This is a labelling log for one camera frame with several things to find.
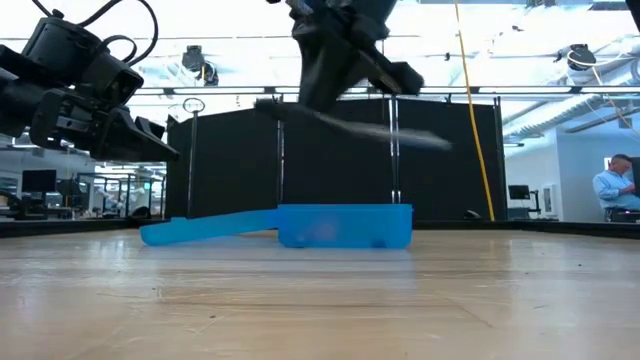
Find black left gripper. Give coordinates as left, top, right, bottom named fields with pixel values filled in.
left=0, top=44, right=180, bottom=162

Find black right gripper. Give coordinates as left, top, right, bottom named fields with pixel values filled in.
left=289, top=0, right=426, bottom=114

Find blue plastic supply box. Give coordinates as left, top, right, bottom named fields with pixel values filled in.
left=139, top=203, right=414, bottom=250

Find black fabric partition panel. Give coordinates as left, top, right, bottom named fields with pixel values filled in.
left=282, top=97, right=394, bottom=206
left=398, top=97, right=507, bottom=221
left=166, top=107, right=281, bottom=220

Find black ceiling-hung device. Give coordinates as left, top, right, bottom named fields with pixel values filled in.
left=554, top=43, right=599, bottom=71
left=180, top=44, right=220, bottom=86

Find black computer monitor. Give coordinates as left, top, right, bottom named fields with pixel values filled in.
left=21, top=168, right=58, bottom=194

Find person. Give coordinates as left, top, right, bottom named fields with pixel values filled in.
left=592, top=153, right=640, bottom=224

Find metal stand with ring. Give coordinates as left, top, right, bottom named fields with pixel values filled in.
left=182, top=96, right=206, bottom=219

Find horizontal metal ceiling rail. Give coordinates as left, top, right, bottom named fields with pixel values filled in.
left=134, top=85, right=640, bottom=97

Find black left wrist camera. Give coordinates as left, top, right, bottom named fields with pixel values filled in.
left=22, top=17, right=145, bottom=109

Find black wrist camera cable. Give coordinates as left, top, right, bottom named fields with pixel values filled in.
left=32, top=0, right=160, bottom=66

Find yellow hanging cable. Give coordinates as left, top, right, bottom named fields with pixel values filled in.
left=452, top=0, right=497, bottom=222

